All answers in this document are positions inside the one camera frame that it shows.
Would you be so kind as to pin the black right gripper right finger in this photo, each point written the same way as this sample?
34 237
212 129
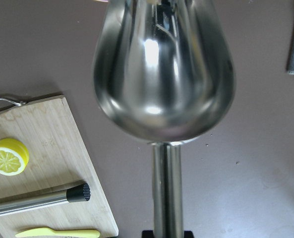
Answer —
188 234

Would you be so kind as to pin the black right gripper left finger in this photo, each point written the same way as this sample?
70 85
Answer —
147 234

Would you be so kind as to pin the stainless steel ice scoop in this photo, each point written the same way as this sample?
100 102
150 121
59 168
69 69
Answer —
163 73

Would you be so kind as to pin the steel muddler black tip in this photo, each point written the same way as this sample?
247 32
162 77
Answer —
78 193

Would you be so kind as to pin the yellow plastic knife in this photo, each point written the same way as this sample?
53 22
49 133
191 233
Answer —
50 232

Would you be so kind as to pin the bamboo cutting board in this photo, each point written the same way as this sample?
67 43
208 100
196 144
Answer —
58 159

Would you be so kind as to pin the half lemon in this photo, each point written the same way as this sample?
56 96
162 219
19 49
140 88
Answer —
14 157

